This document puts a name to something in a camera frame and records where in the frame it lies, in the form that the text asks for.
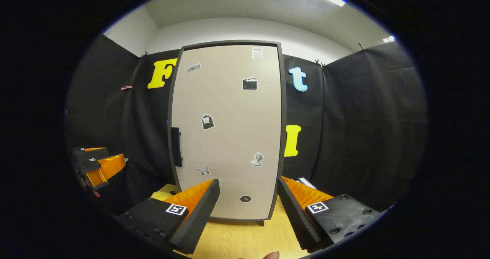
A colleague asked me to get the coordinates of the black cabinet door handle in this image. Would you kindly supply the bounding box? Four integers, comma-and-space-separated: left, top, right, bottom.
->
170, 127, 183, 167

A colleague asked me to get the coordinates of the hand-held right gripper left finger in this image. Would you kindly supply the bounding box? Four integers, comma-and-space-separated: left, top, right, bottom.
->
115, 179, 221, 256

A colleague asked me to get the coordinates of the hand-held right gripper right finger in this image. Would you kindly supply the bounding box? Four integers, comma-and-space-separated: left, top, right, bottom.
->
276, 176, 383, 254

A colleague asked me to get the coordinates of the beige cabinet door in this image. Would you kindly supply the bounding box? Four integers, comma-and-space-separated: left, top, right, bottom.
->
170, 44, 283, 220

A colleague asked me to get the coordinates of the black backdrop cloth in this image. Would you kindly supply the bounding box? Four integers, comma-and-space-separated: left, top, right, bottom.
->
65, 35, 428, 217

